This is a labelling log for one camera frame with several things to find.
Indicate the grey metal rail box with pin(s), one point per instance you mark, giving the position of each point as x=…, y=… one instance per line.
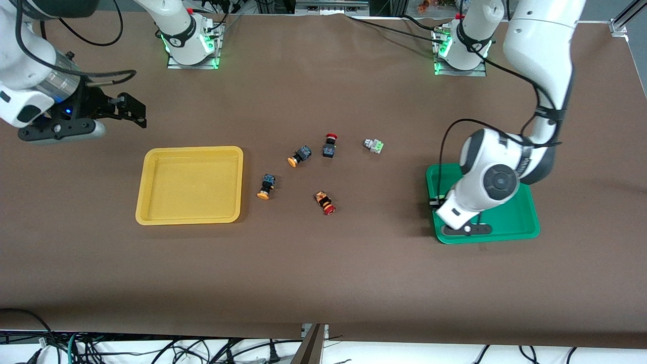
x=331, y=6

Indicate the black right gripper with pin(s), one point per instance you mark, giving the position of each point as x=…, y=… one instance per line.
x=92, y=103

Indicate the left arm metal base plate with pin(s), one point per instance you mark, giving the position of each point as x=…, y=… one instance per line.
x=460, y=73

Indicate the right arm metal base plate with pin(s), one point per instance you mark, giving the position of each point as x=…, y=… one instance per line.
x=192, y=65

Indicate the red button blue body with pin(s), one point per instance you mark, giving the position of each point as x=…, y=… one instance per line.
x=329, y=149

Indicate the aluminium frame profile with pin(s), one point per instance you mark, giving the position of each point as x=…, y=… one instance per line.
x=624, y=17

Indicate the red button orange body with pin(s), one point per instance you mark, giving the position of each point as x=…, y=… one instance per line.
x=323, y=200

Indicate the green plastic tray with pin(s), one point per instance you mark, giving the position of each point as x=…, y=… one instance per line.
x=515, y=217

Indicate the brown table support beam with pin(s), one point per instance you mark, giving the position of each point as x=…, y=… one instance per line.
x=311, y=349

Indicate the yellow plastic tray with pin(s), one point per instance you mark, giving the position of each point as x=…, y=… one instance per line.
x=202, y=202

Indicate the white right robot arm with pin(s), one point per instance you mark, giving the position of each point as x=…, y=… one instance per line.
x=12, y=76

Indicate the yellow push button black body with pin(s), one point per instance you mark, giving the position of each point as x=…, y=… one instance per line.
x=302, y=153
x=267, y=183

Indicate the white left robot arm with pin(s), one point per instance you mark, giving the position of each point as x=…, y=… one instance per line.
x=536, y=50

